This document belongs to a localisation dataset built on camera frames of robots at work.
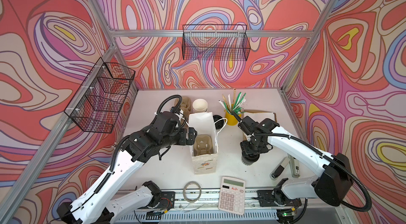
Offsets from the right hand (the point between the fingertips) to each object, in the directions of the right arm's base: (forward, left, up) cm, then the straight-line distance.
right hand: (253, 157), depth 77 cm
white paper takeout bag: (+13, +24, +11) cm, 30 cm away
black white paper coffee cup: (-2, +3, +2) cm, 4 cm away
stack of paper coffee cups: (+30, +26, +5) cm, 40 cm away
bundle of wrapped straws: (+33, +2, +4) cm, 33 cm away
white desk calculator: (-15, +12, -8) cm, 21 cm away
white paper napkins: (+29, -13, -7) cm, 33 cm away
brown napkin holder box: (+33, -5, -5) cm, 33 cm away
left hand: (+5, +29, +17) cm, 34 cm away
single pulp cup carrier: (+12, +25, -8) cm, 29 cm away
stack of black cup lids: (+24, +15, -7) cm, 29 cm away
